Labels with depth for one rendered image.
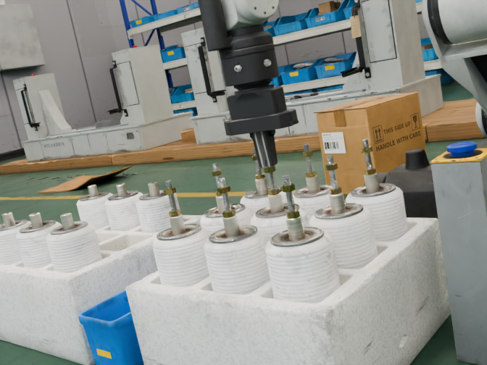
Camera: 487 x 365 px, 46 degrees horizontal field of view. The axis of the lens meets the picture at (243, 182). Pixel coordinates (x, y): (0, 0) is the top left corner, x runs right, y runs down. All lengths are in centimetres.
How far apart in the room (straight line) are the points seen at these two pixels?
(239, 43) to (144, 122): 335
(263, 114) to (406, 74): 219
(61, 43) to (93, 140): 384
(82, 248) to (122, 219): 25
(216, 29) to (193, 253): 35
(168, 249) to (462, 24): 68
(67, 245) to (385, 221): 60
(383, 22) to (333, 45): 741
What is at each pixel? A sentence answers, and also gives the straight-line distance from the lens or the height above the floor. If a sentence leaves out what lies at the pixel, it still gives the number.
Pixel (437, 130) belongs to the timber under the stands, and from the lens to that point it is 284.
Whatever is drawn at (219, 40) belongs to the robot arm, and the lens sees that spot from 90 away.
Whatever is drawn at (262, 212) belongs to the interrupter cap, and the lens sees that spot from 97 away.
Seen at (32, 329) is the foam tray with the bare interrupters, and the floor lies 5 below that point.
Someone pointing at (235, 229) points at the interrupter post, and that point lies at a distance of 87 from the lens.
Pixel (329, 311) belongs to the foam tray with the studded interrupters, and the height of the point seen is 18.
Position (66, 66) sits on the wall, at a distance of 828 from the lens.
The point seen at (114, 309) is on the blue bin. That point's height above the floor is 10.
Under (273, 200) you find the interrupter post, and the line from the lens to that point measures 96.
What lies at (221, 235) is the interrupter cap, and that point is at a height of 25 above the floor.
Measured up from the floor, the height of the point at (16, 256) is 19.
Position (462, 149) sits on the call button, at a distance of 86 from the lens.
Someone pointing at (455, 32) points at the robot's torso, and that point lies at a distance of 120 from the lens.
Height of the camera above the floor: 49
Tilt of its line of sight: 11 degrees down
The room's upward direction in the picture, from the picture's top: 11 degrees counter-clockwise
